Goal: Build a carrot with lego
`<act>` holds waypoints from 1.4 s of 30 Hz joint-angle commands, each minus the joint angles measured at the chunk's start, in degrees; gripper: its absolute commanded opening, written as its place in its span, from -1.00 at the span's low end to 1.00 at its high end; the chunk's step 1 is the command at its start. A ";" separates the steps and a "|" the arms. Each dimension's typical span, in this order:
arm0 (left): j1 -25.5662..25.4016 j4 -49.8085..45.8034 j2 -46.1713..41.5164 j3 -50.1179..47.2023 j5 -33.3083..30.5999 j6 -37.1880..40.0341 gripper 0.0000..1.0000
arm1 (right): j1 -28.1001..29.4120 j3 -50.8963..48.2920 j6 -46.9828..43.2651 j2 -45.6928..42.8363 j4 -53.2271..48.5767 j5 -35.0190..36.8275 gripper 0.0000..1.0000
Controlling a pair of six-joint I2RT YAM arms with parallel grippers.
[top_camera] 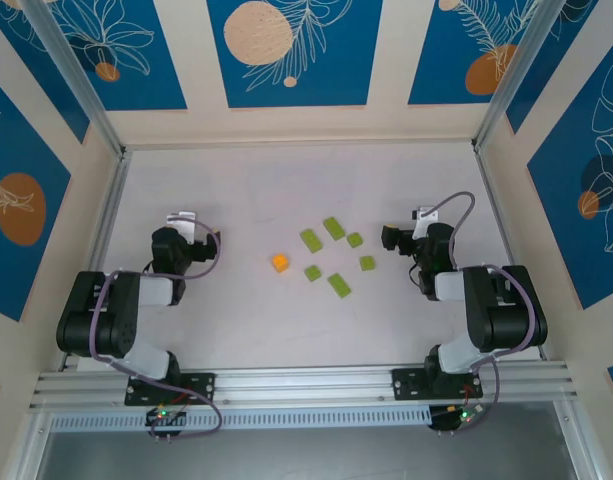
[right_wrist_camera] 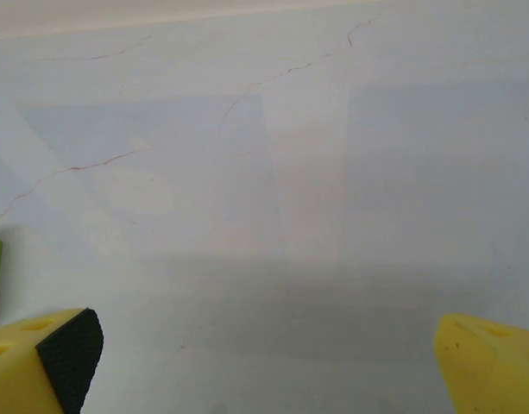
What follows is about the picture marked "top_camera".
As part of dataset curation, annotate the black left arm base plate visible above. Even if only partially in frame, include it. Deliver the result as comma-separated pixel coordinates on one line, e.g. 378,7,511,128
124,370,217,407

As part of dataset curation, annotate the blue floral wall panel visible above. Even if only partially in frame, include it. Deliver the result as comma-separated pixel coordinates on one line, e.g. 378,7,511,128
527,62,613,312
0,0,91,145
505,0,613,135
0,69,73,323
207,0,385,109
407,0,540,107
33,0,188,112

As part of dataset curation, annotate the slotted grey cable duct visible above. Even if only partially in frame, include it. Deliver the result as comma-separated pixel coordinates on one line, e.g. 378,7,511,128
48,405,432,434

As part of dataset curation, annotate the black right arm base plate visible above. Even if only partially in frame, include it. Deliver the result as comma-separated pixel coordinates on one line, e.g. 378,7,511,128
391,367,485,403

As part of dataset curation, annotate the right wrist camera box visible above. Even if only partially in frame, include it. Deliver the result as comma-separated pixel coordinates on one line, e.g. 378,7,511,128
410,205,441,240

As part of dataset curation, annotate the grey metal sheet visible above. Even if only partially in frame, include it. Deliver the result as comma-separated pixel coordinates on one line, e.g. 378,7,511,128
35,429,577,480

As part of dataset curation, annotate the aluminium mounting rail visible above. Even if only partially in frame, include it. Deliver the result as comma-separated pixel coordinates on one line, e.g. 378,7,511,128
28,362,580,414

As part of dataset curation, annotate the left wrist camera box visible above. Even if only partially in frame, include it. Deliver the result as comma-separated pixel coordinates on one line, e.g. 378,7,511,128
165,210,198,246

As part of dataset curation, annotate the aluminium side rail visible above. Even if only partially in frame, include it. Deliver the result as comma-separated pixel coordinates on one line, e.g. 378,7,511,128
60,149,132,371
473,144,550,361

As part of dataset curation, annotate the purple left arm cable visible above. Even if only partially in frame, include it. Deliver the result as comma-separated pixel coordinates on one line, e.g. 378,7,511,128
88,213,225,441

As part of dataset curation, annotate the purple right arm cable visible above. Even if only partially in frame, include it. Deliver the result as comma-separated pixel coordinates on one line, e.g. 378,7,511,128
419,191,537,434

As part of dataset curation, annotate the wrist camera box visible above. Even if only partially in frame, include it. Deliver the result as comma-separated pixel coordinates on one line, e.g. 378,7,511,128
410,205,441,240
165,210,198,246

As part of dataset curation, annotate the green long lego brick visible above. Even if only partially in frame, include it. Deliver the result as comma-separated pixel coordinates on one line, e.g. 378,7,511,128
299,228,325,254
326,272,353,301
322,216,347,240

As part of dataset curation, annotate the aluminium frame post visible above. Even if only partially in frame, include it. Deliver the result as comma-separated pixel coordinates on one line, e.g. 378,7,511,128
473,0,567,151
21,0,132,159

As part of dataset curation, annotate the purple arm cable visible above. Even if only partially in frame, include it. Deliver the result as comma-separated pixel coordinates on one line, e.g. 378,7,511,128
88,213,225,441
419,191,537,434

